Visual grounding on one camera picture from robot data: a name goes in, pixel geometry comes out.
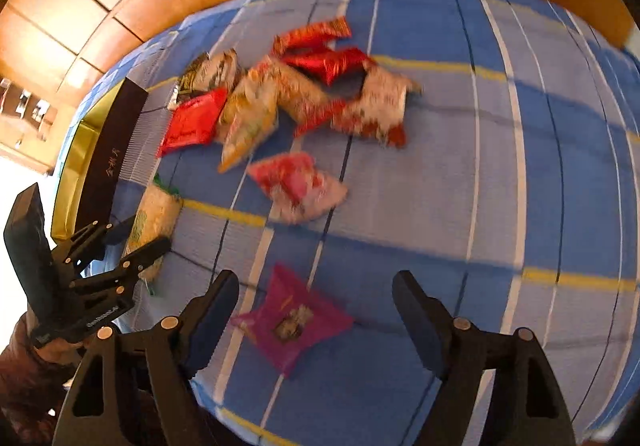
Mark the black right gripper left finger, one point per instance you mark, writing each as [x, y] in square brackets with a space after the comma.
[135, 388]

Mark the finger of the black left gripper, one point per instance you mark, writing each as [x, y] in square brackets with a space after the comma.
[89, 243]
[108, 295]

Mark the cracker packet green ends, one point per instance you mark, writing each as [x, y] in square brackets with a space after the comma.
[157, 215]

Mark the purple snack packet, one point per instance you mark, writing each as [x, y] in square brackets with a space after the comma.
[291, 319]

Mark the pink white snack packet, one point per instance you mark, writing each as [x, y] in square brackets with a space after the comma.
[298, 190]

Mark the black white snack packet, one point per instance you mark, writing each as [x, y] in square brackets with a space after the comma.
[204, 74]

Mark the clear orange-edged seed bag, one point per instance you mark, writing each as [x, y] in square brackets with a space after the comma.
[248, 119]

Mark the red gold patterned snack packet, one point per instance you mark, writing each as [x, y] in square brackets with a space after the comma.
[311, 35]

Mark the white red floral snack packet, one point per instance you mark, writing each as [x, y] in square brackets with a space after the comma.
[379, 110]

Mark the shiny red snack packet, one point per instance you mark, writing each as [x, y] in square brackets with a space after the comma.
[328, 65]

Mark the long orange red snack packet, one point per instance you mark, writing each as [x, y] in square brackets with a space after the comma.
[303, 100]

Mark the left hand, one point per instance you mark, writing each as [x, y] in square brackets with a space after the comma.
[57, 351]

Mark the gold tin box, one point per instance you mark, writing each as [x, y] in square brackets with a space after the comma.
[90, 167]

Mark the wooden display cabinet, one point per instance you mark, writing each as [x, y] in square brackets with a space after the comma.
[26, 122]

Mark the blue plaid bed sheet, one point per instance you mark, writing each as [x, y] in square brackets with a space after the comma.
[515, 202]

